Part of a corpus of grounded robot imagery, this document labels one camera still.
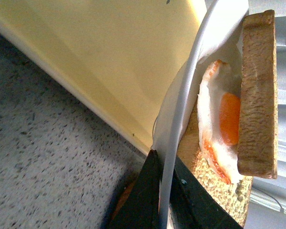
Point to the fried egg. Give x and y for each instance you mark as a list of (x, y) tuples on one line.
[(218, 110)]

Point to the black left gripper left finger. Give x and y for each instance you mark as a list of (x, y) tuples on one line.
[(140, 210)]

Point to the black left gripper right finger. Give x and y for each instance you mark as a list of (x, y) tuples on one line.
[(192, 207)]

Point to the yellow bear tray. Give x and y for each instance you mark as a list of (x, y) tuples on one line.
[(118, 57)]

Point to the white round plate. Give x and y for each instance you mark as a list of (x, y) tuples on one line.
[(221, 21)]

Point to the bread slice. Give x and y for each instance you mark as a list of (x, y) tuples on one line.
[(233, 198), (258, 126)]

